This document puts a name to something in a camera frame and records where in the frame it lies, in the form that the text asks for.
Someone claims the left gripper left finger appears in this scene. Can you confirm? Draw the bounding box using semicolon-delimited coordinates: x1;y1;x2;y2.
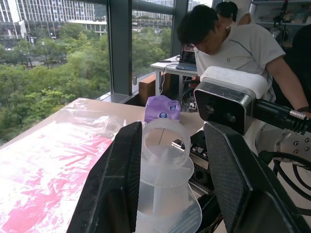
67;120;143;233

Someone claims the dark window mullion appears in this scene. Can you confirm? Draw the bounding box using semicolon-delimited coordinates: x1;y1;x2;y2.
171;0;190;58
106;0;133;97

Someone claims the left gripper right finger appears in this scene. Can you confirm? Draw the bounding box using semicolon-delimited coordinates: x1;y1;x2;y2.
203;120;311;233

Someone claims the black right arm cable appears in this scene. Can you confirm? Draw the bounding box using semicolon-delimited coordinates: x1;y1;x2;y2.
253;99;311;202

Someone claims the person with dark hair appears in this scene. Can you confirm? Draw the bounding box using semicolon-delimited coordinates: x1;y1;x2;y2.
215;0;256;26

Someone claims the large clear plastic syringe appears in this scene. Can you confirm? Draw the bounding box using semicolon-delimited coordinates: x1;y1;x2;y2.
135;118;203;233

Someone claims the purple tissue pack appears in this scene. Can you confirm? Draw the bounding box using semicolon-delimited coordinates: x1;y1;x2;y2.
144;95;182;123

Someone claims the white desk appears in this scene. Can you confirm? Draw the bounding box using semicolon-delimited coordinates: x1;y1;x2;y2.
150;55;199;98

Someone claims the open laptop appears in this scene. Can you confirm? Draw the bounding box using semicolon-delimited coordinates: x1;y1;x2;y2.
175;49;198;72

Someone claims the pink paper pack in plastic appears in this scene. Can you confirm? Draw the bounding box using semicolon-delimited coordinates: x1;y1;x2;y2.
0;99;127;233

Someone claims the brown wooden box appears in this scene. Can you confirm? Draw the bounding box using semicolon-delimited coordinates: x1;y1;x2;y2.
138;72;171;100

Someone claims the person in white shirt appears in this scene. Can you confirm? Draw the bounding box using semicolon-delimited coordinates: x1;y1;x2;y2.
176;4;311;117

